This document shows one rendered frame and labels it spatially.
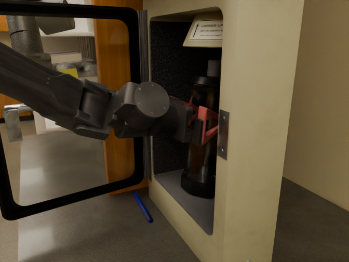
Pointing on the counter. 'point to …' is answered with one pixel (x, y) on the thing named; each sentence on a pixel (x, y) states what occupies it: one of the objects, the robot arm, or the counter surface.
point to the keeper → (223, 127)
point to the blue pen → (142, 206)
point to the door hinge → (144, 81)
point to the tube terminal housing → (242, 125)
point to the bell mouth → (205, 30)
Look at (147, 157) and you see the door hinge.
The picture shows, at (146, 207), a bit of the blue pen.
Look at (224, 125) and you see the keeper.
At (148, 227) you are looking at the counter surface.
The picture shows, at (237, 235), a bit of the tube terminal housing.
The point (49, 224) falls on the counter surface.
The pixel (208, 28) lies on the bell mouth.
